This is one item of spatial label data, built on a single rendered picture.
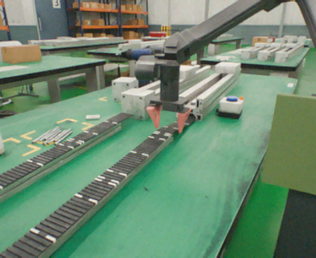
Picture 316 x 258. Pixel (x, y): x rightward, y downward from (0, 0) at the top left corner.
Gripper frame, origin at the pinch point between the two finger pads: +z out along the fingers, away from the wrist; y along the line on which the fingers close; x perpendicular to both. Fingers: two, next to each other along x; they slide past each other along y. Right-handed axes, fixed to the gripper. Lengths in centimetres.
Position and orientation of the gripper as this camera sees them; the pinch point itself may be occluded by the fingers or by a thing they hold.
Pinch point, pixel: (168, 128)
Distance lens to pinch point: 80.3
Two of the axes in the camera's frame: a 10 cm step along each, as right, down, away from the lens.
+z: 0.0, 9.3, 3.8
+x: -4.4, 3.4, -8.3
